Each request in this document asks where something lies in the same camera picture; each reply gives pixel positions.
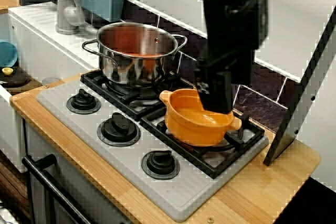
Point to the orange plastic pot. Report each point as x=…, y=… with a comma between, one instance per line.
x=189, y=129

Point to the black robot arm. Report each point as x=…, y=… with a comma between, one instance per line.
x=236, y=11

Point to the black oval stove knob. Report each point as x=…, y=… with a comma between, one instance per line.
x=118, y=128

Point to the black round stove knob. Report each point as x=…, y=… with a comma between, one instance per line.
x=83, y=102
x=160, y=165

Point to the wooden kitchen counter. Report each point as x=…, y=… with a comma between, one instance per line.
x=262, y=195

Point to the white backsplash ledge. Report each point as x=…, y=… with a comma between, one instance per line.
x=278, y=72

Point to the brown sink bottom board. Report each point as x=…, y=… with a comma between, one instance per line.
x=34, y=83

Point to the black burner grate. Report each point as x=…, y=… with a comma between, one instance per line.
x=92, y=79
x=237, y=140

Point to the black lid with yellow knob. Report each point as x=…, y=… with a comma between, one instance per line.
x=15, y=78

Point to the white oven cabinet front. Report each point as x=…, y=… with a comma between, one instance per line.
x=78, y=182

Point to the white toy sink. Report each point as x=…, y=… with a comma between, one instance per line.
x=39, y=37

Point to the dark tile backsplash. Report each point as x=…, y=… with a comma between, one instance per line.
x=262, y=108

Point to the grey toy faucet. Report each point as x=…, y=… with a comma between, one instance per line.
x=65, y=16

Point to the blue round plate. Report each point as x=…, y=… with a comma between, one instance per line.
x=8, y=53

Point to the stainless steel pot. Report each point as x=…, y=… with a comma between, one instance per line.
x=131, y=72

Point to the grey toy stove panel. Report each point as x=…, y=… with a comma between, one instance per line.
x=131, y=182

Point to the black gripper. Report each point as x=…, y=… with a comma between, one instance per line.
x=231, y=61

